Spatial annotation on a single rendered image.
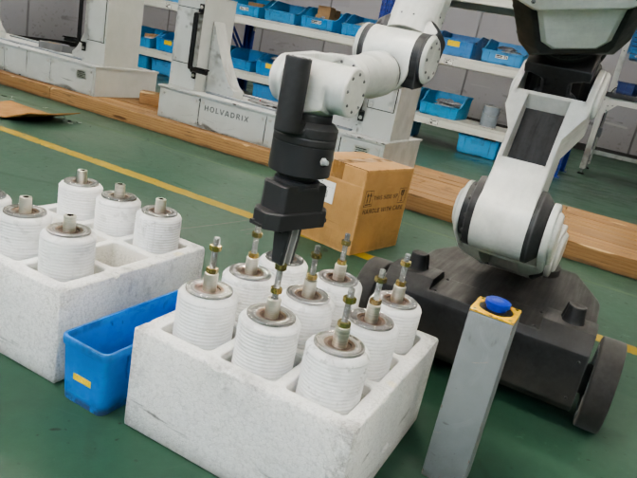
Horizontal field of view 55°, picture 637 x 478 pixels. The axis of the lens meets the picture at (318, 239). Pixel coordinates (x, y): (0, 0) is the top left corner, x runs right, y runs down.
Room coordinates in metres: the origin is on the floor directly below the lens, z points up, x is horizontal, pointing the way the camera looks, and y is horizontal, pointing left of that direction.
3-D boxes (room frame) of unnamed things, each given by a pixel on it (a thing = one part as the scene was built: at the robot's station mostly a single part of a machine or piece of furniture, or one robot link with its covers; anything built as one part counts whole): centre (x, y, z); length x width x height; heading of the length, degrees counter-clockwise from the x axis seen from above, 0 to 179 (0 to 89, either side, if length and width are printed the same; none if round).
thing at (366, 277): (1.39, -0.16, 0.10); 0.20 x 0.05 x 0.20; 155
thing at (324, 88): (0.83, 0.04, 0.58); 0.11 x 0.11 x 0.11; 64
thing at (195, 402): (0.95, 0.00, 0.09); 0.39 x 0.39 x 0.18; 65
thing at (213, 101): (3.54, 0.31, 0.45); 1.45 x 0.57 x 0.74; 65
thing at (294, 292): (0.95, 0.00, 0.25); 0.08 x 0.08 x 0.01
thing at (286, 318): (0.85, 0.05, 0.25); 0.08 x 0.08 x 0.01
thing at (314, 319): (0.95, 0.00, 0.16); 0.10 x 0.10 x 0.18
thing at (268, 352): (0.85, 0.05, 0.16); 0.10 x 0.10 x 0.18
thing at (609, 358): (1.17, -0.64, 0.10); 0.20 x 0.05 x 0.20; 155
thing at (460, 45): (5.86, -0.91, 0.89); 0.50 x 0.38 x 0.21; 156
